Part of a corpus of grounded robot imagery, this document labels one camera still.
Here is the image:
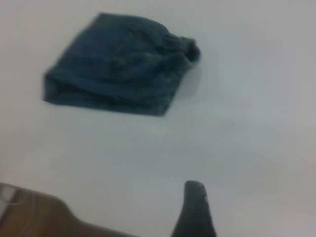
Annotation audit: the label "blue denim pants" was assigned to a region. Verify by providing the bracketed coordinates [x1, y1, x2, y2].
[42, 12, 202, 118]

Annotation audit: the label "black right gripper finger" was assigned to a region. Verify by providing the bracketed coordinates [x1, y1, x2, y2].
[171, 180, 217, 237]

